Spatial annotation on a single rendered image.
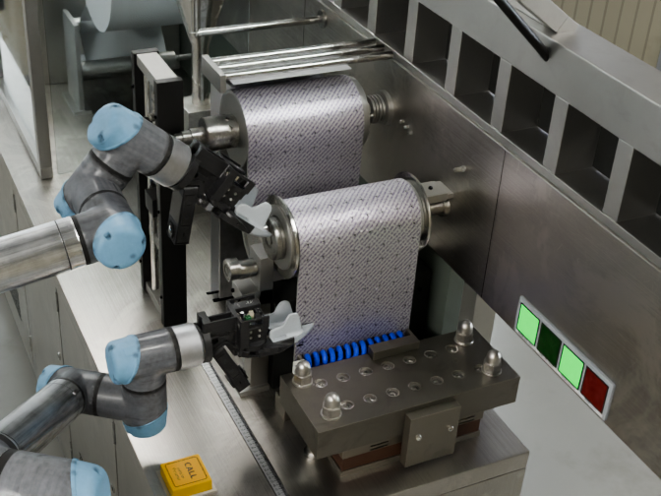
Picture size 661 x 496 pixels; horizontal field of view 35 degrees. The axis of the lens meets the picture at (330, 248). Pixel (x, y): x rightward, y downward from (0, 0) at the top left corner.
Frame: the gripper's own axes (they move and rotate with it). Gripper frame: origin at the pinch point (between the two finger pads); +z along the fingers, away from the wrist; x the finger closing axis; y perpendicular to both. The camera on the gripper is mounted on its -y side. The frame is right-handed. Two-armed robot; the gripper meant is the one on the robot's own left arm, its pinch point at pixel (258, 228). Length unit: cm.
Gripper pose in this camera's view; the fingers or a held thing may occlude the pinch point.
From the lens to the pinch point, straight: 181.7
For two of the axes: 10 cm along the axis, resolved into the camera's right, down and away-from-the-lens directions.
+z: 6.5, 4.0, 6.4
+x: -4.3, -5.1, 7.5
